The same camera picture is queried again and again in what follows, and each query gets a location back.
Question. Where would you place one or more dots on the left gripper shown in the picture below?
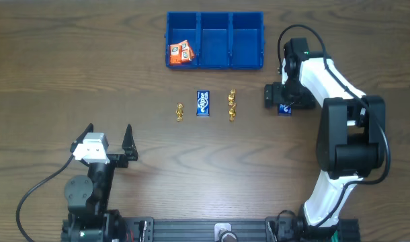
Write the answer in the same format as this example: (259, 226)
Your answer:
(118, 160)

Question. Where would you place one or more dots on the gold candy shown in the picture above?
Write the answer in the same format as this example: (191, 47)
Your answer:
(231, 97)
(179, 112)
(232, 113)

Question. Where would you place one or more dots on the orange candy box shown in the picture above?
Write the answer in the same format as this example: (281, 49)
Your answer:
(175, 53)
(187, 55)
(185, 44)

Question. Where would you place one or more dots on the blue candy pack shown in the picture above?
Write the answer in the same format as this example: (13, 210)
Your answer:
(285, 111)
(202, 103)

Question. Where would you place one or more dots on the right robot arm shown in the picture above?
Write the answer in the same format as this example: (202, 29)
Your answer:
(326, 80)

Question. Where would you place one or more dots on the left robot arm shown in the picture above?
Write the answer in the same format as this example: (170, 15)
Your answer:
(96, 188)

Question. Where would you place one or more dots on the blue tray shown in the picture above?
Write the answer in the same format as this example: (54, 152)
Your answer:
(215, 40)

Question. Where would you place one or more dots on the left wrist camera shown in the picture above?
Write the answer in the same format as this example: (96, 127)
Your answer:
(92, 148)

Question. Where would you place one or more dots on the mounting rail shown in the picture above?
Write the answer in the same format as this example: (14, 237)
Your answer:
(191, 230)

